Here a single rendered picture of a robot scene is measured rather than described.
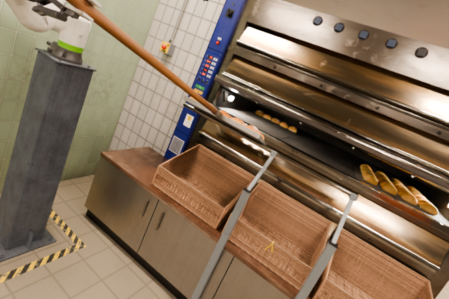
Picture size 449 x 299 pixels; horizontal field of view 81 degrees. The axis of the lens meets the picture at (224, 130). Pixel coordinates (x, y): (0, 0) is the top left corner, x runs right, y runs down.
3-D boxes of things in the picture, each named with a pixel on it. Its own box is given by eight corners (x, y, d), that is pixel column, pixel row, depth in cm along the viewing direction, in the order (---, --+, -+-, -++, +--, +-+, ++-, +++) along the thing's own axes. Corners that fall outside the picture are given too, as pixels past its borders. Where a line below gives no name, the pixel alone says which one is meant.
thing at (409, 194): (359, 166, 237) (361, 161, 236) (415, 195, 220) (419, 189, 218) (362, 179, 182) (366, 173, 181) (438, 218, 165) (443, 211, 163)
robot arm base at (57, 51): (35, 45, 144) (37, 34, 143) (62, 51, 157) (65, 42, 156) (60, 60, 134) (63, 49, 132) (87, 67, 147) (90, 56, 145)
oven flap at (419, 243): (200, 133, 220) (212, 114, 222) (436, 270, 154) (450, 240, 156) (198, 132, 216) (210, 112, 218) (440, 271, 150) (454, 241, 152)
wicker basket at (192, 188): (187, 171, 224) (199, 143, 218) (242, 207, 204) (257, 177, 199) (149, 183, 180) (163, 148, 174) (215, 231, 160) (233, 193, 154)
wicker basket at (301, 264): (246, 209, 202) (260, 179, 197) (314, 254, 182) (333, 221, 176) (218, 234, 158) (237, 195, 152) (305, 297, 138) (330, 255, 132)
